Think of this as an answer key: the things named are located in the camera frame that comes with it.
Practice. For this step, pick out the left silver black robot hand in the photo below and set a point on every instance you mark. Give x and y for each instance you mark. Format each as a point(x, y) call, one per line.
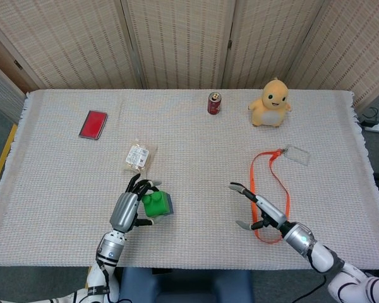
point(123, 210)

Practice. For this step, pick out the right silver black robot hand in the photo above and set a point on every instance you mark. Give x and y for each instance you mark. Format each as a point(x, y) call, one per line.
point(271, 213)

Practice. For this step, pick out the green toy brick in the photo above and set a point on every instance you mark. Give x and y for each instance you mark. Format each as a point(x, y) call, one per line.
point(154, 205)

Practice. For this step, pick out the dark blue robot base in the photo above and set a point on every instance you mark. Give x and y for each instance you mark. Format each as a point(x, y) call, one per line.
point(183, 285)

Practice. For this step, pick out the clear snack packet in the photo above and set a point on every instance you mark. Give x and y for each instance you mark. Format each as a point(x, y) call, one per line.
point(139, 158)

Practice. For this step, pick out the clear badge holder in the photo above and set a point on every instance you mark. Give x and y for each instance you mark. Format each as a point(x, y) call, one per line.
point(298, 156)

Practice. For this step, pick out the flat red case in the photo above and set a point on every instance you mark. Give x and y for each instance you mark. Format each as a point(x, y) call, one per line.
point(93, 124)

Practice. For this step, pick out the white woven tablecloth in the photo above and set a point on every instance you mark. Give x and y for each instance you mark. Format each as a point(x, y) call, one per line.
point(192, 151)

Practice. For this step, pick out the yellow plush toy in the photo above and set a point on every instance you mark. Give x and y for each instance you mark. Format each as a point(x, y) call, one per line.
point(270, 107)

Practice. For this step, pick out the red soda can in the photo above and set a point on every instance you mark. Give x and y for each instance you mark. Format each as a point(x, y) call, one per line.
point(214, 105)

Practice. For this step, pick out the black power adapter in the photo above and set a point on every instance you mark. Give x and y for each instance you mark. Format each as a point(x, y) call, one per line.
point(370, 116)

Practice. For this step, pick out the beige woven folding screen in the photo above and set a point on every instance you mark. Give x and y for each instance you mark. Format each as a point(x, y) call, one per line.
point(183, 41)

